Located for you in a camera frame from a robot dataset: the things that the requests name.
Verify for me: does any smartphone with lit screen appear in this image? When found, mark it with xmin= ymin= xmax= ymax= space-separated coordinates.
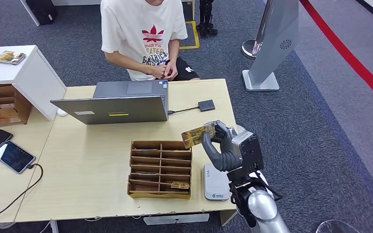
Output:
xmin=0 ymin=141 xmax=36 ymax=175

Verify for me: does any grey metal desk bracket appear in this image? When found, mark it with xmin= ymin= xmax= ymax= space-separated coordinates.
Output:
xmin=143 ymin=213 xmax=210 ymax=226

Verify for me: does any person's right hand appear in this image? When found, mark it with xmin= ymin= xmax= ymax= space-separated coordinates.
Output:
xmin=151 ymin=63 xmax=170 ymax=80

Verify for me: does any grey standing kiosk panel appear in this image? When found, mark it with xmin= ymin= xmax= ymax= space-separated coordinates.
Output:
xmin=241 ymin=0 xmax=300 ymax=92

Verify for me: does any chrome stanchion post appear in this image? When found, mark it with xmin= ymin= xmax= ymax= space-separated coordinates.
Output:
xmin=241 ymin=0 xmax=274 ymax=60

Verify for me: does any white cabinet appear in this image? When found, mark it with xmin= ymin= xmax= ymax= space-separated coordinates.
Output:
xmin=0 ymin=45 xmax=67 ymax=122

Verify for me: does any person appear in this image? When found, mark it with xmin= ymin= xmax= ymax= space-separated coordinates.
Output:
xmin=100 ymin=0 xmax=201 ymax=81

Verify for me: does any small black hub box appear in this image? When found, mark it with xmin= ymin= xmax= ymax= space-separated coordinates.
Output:
xmin=198 ymin=100 xmax=216 ymax=113

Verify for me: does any gold card in organizer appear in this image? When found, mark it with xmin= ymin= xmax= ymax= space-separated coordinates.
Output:
xmin=170 ymin=181 xmax=190 ymax=190

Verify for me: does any grey laptop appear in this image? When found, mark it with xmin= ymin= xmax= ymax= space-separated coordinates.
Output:
xmin=50 ymin=79 xmax=170 ymax=125

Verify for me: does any wooden compartment organizer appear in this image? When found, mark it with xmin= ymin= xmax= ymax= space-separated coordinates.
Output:
xmin=0 ymin=84 xmax=33 ymax=129

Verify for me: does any person's left hand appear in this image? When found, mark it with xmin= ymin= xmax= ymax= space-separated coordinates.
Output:
xmin=164 ymin=59 xmax=179 ymax=81

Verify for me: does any stack of gold cards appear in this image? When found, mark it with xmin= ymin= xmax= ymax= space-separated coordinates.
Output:
xmin=0 ymin=50 xmax=26 ymax=65

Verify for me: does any white furniture leg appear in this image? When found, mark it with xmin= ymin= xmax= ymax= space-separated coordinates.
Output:
xmin=19 ymin=0 xmax=41 ymax=27

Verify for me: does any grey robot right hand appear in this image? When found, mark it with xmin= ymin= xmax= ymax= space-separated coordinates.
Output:
xmin=201 ymin=120 xmax=236 ymax=170

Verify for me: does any white card reader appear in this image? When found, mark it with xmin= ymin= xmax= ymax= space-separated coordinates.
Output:
xmin=203 ymin=163 xmax=231 ymax=201

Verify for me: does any black hub cable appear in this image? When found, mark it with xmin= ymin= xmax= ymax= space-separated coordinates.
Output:
xmin=168 ymin=106 xmax=200 ymax=115

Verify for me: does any clear round dome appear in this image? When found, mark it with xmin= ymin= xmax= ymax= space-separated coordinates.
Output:
xmin=315 ymin=219 xmax=362 ymax=233

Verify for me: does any gold ID card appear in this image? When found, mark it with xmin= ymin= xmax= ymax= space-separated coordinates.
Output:
xmin=181 ymin=124 xmax=216 ymax=149

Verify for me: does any black charging cable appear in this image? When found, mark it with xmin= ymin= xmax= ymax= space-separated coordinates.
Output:
xmin=0 ymin=163 xmax=44 ymax=229

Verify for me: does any wooden card organizer tray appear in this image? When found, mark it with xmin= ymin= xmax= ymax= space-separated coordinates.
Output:
xmin=127 ymin=140 xmax=193 ymax=200

